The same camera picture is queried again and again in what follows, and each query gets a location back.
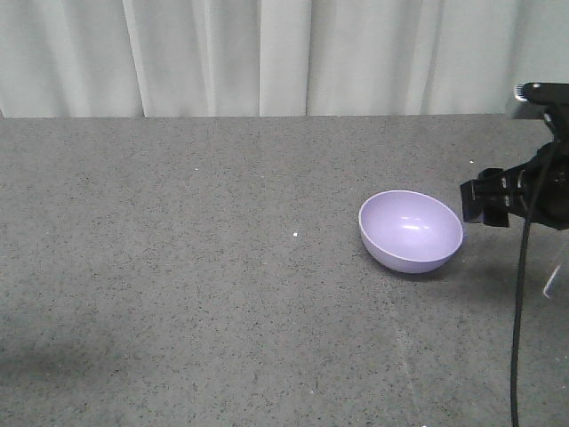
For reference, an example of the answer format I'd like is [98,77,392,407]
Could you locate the white curtain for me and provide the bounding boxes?
[1,1,568,118]

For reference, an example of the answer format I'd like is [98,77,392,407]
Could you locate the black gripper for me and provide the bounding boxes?
[460,141,568,230]

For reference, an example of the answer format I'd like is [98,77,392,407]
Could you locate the purple plastic bowl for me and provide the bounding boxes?
[358,190,464,274]

